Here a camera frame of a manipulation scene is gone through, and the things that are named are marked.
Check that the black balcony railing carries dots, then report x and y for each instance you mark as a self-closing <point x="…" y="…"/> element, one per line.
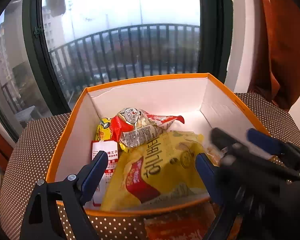
<point x="125" y="52"/>

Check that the orange cardboard box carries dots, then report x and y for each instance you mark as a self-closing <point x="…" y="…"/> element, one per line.
<point x="202" y="100"/>

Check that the right rust orange curtain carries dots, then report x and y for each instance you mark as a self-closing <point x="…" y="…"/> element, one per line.
<point x="276" y="73"/>

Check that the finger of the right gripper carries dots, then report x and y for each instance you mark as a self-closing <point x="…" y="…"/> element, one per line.
<point x="225" y="142"/>
<point x="266" y="143"/>

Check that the white red snack box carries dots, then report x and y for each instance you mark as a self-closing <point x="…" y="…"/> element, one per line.
<point x="105" y="167"/>

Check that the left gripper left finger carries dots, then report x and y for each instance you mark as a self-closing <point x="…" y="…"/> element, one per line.
<point x="41" y="219"/>

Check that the brown polka dot tablecloth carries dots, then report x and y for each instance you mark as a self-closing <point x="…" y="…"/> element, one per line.
<point x="33" y="152"/>

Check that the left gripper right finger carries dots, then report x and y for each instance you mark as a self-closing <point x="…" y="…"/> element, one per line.
<point x="223" y="222"/>

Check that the dark green window frame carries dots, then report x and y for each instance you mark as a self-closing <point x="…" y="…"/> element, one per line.
<point x="29" y="87"/>

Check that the large yellow snack bag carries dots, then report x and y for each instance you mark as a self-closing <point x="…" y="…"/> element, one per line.
<point x="160" y="173"/>

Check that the red cartoon face snack bag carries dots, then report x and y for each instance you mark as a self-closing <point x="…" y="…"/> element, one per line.
<point x="133" y="127"/>

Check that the yellow cartoon crisp packet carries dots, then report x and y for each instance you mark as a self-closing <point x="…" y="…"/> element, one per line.
<point x="103" y="131"/>

